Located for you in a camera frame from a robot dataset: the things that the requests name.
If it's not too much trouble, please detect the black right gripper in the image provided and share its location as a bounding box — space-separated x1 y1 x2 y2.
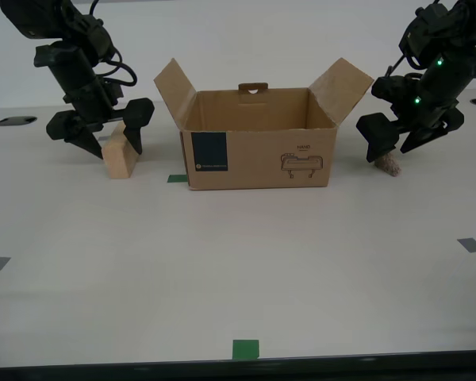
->
355 89 465 163

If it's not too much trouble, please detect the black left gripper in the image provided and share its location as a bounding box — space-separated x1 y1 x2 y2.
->
46 77 155 161

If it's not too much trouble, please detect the light wooden block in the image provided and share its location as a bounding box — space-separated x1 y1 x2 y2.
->
102 121 140 179

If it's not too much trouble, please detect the speckled pinkish rock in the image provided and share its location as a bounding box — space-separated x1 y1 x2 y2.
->
373 153 401 178

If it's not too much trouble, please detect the brown cardboard box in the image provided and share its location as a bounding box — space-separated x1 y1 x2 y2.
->
153 57 375 191

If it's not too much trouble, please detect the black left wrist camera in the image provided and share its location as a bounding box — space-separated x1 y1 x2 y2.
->
98 77 124 108

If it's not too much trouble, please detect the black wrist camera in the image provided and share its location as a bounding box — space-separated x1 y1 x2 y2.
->
370 73 421 105
98 77 124 108

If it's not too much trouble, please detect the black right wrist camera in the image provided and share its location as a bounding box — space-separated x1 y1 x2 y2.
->
370 73 421 105

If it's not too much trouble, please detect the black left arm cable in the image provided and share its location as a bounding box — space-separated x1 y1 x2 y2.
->
89 0 138 87

